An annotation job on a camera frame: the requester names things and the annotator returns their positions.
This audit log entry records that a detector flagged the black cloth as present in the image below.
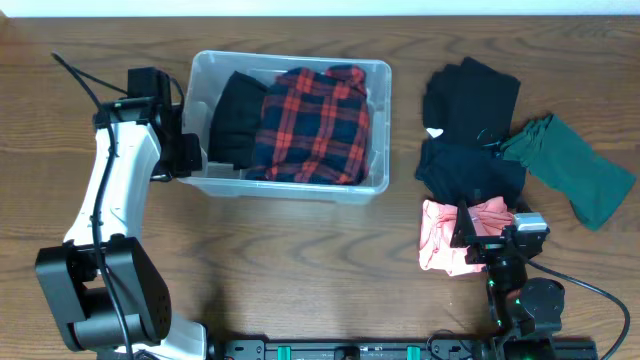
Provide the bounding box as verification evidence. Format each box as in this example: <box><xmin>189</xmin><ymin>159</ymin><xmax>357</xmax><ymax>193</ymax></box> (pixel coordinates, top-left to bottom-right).
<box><xmin>208</xmin><ymin>71</ymin><xmax>267</xmax><ymax>170</ymax></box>

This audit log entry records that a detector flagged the clear plastic storage bin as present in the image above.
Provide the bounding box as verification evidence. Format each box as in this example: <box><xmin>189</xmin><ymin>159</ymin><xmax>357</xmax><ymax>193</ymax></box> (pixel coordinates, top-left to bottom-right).
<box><xmin>181</xmin><ymin>50</ymin><xmax>392</xmax><ymax>205</ymax></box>

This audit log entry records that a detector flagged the green garment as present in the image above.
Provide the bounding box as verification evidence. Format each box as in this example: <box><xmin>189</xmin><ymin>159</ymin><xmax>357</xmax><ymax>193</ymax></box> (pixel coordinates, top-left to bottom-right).
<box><xmin>500</xmin><ymin>114</ymin><xmax>636</xmax><ymax>231</ymax></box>

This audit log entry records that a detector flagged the red plaid flannel shirt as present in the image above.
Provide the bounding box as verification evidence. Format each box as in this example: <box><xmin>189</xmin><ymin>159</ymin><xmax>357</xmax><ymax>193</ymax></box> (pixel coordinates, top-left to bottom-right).
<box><xmin>246</xmin><ymin>65</ymin><xmax>371</xmax><ymax>185</ymax></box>

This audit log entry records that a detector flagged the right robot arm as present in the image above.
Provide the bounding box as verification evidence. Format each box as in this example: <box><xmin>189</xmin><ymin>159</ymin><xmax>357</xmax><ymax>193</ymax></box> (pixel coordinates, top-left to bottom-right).
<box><xmin>450</xmin><ymin>201</ymin><xmax>565</xmax><ymax>359</ymax></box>

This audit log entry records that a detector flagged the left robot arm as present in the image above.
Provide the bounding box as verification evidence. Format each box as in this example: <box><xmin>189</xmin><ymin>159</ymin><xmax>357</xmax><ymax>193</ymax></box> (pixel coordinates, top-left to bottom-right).
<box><xmin>35</xmin><ymin>67</ymin><xmax>208</xmax><ymax>359</ymax></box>

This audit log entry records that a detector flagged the pink folded garment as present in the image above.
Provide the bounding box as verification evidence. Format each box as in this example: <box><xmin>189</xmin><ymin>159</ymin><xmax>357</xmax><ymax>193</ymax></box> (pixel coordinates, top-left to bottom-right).
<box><xmin>419</xmin><ymin>196</ymin><xmax>514</xmax><ymax>276</ymax></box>

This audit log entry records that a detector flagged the dark navy folded garment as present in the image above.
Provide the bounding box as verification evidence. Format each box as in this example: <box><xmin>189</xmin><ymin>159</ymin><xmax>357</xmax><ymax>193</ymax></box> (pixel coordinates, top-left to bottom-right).
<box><xmin>415</xmin><ymin>139</ymin><xmax>526</xmax><ymax>208</ymax></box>

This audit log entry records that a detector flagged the black folded garment top right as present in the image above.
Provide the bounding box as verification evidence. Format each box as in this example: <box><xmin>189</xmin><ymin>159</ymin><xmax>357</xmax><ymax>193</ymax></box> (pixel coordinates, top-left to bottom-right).
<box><xmin>422</xmin><ymin>57</ymin><xmax>521</xmax><ymax>147</ymax></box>

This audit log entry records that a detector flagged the black cable right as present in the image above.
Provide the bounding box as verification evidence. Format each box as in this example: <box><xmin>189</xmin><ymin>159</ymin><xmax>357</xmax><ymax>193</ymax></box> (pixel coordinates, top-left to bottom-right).
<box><xmin>519</xmin><ymin>249</ymin><xmax>632</xmax><ymax>360</ymax></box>

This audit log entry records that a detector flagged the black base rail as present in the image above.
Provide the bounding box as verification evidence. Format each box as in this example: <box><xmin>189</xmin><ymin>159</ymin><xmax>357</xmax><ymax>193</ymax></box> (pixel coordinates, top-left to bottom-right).
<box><xmin>207</xmin><ymin>338</ymin><xmax>599</xmax><ymax>360</ymax></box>

